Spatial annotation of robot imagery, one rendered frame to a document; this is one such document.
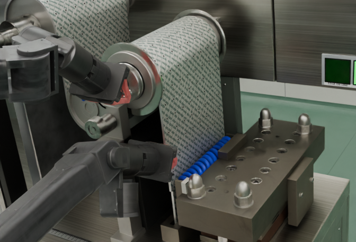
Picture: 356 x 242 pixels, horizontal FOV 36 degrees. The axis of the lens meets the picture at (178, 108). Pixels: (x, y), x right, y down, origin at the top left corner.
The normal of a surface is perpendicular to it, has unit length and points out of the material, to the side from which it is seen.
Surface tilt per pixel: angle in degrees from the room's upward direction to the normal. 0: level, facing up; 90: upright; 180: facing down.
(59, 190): 77
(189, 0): 90
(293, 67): 90
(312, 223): 0
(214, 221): 90
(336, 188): 0
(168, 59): 65
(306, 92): 90
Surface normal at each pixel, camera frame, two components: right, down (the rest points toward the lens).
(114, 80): -0.42, -0.33
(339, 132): -0.10, -0.92
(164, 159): -0.51, -0.10
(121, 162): 0.88, -0.08
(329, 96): -0.53, 0.38
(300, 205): 0.84, 0.13
